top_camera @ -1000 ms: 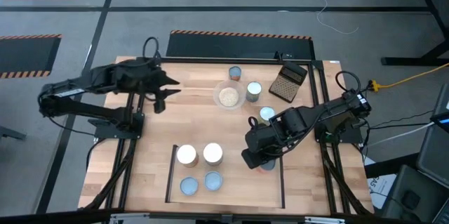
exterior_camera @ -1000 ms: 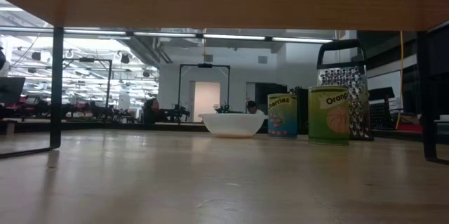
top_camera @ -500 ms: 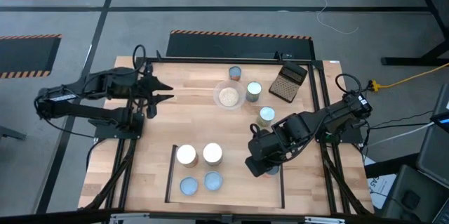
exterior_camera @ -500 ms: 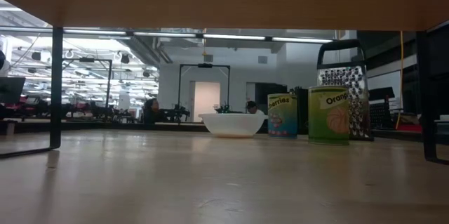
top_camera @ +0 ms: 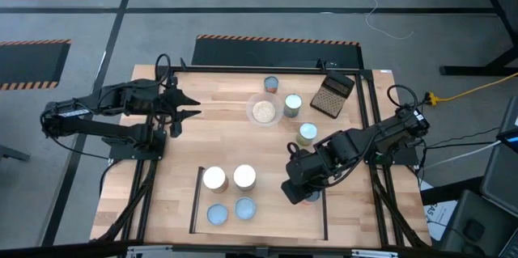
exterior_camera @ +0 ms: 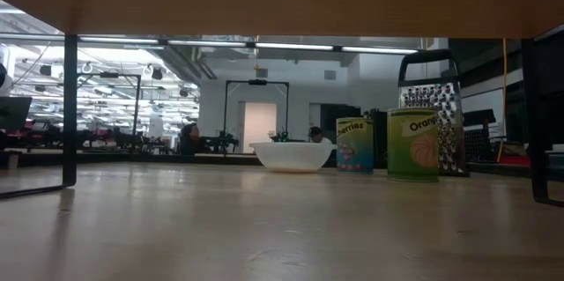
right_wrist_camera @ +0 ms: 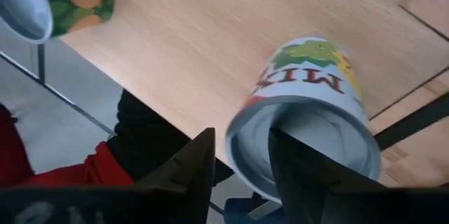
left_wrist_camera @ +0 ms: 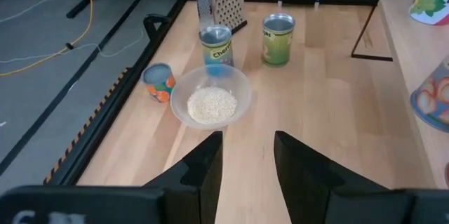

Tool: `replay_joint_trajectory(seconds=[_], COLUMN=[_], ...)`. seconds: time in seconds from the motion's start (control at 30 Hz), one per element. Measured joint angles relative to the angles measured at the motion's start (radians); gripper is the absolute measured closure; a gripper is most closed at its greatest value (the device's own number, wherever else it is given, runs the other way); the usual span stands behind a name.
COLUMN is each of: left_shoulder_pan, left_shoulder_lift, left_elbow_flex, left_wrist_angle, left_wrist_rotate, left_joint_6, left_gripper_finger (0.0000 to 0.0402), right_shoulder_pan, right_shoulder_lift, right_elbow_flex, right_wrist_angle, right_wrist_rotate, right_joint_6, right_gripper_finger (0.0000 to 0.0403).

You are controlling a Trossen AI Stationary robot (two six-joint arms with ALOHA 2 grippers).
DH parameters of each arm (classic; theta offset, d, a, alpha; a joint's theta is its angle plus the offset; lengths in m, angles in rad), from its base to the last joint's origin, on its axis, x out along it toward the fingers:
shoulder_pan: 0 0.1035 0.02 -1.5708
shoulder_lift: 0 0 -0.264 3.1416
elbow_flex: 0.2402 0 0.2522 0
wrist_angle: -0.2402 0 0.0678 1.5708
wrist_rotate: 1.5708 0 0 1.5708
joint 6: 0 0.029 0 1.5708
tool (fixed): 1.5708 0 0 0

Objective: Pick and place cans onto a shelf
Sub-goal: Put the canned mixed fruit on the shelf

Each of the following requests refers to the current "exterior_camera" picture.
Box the dark computer monitor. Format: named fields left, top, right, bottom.
left=0, top=95, right=33, bottom=132

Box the black mesh office chair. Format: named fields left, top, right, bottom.
left=462, top=108, right=498, bottom=163

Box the cherries blue label can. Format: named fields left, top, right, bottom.
left=335, top=116, right=375, bottom=175

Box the ceiling light strip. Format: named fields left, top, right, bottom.
left=78, top=36, right=160, bottom=45
left=167, top=39, right=248, bottom=48
left=254, top=41, right=335, bottom=51
left=341, top=45, right=419, bottom=55
left=0, top=33, right=63, bottom=41

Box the person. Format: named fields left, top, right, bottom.
left=307, top=125, right=336, bottom=144
left=178, top=122, right=206, bottom=157

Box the metal box grater black handle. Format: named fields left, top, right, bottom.
left=397, top=48, right=471, bottom=177

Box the black background rig frame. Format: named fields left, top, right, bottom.
left=224, top=78, right=291, bottom=141
left=75, top=71, right=142, bottom=137

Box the translucent white plastic bowl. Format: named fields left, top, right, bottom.
left=249, top=141, right=337, bottom=174

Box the oranges green label can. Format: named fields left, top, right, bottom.
left=386, top=107, right=441, bottom=183

